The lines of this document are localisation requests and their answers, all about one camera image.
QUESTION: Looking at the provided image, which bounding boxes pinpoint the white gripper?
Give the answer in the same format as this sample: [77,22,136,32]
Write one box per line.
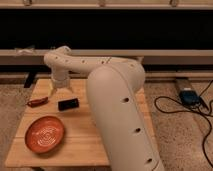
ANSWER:
[49,69,74,97]

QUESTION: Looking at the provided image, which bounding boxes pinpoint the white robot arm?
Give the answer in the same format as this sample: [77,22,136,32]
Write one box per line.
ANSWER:
[44,46,165,171]

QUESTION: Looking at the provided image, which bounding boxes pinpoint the black rectangular block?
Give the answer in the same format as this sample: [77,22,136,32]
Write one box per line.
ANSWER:
[58,98,79,111]

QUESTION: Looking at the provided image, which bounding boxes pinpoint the red chili pepper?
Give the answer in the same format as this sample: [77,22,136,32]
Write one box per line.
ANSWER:
[27,97,49,108]

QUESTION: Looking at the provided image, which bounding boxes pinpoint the crumpled clear plastic wrap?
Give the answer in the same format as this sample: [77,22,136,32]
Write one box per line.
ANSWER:
[14,47,35,55]

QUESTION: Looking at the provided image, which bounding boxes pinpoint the orange ribbed bowl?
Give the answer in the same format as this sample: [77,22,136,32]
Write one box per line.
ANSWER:
[25,116,65,154]

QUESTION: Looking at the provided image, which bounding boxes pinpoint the wooden table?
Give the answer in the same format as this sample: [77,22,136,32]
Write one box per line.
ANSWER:
[4,78,158,168]

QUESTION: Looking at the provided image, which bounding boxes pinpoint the blue power box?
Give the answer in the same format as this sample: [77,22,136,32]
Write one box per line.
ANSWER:
[179,90,200,106]

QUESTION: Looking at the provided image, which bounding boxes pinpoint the long metal shelf rail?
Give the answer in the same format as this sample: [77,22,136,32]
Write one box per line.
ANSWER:
[0,49,213,65]

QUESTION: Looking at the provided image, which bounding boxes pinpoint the black floor cable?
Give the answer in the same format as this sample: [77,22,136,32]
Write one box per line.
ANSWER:
[153,79,213,169]

